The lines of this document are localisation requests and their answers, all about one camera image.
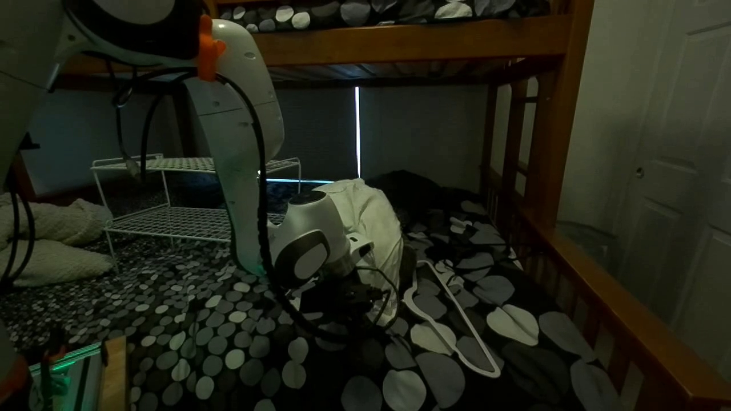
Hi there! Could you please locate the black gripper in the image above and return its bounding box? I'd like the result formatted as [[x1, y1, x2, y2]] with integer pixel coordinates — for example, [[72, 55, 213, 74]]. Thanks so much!
[[300, 263, 401, 335]]

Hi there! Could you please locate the white plastic clothes hanger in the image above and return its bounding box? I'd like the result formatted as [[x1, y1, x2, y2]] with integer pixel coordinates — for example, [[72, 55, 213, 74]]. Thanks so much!
[[399, 258, 504, 382]]

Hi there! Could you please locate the white crumpled cloth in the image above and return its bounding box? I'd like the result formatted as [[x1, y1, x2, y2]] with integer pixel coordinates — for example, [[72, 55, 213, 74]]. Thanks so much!
[[326, 176, 406, 329]]

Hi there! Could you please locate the black cloth heap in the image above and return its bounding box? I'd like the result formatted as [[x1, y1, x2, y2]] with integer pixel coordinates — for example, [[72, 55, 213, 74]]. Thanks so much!
[[371, 167, 492, 224]]

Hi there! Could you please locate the black grey dotted duvet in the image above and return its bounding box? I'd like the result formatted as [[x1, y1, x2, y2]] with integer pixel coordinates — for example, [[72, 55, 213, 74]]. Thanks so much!
[[0, 192, 636, 411]]

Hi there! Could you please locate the clear plastic bin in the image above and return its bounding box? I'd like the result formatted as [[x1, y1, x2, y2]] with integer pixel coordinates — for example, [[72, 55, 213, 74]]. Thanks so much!
[[552, 219, 623, 279]]

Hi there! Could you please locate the wooden block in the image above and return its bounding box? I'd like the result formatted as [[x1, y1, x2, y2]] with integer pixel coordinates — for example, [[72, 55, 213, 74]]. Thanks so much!
[[96, 335, 130, 411]]

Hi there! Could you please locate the dotted upper bunk bedding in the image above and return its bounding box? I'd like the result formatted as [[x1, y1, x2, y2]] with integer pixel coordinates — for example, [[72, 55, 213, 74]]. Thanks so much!
[[225, 0, 552, 32]]

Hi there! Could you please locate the green lit box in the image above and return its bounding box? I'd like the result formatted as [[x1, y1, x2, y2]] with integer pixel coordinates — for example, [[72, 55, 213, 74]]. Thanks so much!
[[28, 340, 106, 411]]

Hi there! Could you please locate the cream pillow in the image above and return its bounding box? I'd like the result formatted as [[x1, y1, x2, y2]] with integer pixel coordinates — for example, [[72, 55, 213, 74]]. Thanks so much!
[[0, 237, 118, 289]]

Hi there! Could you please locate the white panel door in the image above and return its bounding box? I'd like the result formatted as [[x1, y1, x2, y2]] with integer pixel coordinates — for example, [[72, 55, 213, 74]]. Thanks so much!
[[608, 0, 731, 378]]

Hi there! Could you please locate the orange grey rounded object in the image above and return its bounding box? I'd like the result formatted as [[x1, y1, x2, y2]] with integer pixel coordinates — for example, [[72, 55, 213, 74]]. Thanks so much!
[[0, 326, 31, 408]]

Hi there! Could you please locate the white wire shelf rack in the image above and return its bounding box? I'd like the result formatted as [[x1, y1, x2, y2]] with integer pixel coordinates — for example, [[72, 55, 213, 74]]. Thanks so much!
[[90, 152, 305, 254]]

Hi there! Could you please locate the wooden bunk bed frame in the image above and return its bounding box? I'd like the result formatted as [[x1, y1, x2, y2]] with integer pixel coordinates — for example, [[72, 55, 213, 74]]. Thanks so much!
[[43, 0, 731, 411]]

